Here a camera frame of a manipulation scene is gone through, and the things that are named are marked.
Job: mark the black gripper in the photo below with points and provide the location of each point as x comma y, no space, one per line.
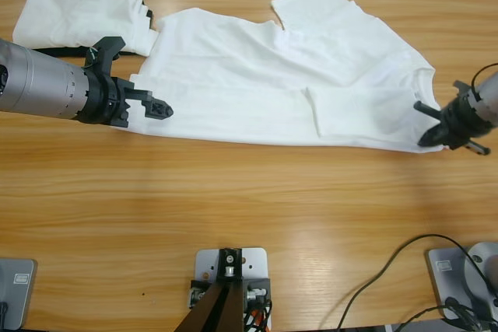
105,102
465,120

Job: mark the white t-shirt with black print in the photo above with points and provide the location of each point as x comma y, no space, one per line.
253,75

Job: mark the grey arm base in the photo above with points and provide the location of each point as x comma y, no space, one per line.
19,293
447,281

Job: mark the folded black garment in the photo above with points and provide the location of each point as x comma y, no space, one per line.
58,53

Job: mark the folded white t-shirt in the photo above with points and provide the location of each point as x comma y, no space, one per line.
78,13

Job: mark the black base plug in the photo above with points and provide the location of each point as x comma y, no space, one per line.
453,302

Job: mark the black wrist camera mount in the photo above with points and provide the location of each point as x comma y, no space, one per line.
105,52
461,87

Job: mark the black post clamp with bolt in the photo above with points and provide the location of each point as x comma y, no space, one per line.
223,258

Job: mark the black post bracket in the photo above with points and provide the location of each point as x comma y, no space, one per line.
196,289
264,283

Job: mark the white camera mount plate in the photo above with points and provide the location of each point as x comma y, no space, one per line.
258,264

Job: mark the dark camera post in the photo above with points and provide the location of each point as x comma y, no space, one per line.
212,312

